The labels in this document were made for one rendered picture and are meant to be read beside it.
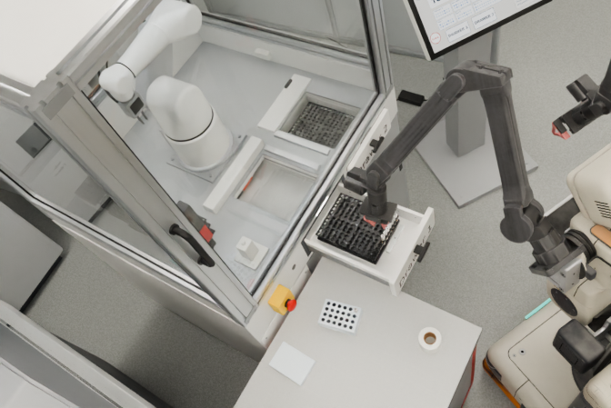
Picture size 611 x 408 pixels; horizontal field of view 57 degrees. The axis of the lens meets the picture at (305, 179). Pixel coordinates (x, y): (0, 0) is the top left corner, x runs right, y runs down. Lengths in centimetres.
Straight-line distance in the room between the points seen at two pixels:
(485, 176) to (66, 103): 232
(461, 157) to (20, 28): 231
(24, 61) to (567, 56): 297
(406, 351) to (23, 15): 138
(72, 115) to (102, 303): 230
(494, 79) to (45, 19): 92
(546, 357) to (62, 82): 194
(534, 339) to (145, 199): 166
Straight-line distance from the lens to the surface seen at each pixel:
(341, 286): 195
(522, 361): 236
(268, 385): 191
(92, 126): 103
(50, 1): 121
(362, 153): 201
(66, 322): 331
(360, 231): 187
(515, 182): 142
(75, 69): 98
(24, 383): 106
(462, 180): 296
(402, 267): 177
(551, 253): 147
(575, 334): 192
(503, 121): 137
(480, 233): 286
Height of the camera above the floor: 255
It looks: 55 degrees down
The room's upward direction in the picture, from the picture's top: 23 degrees counter-clockwise
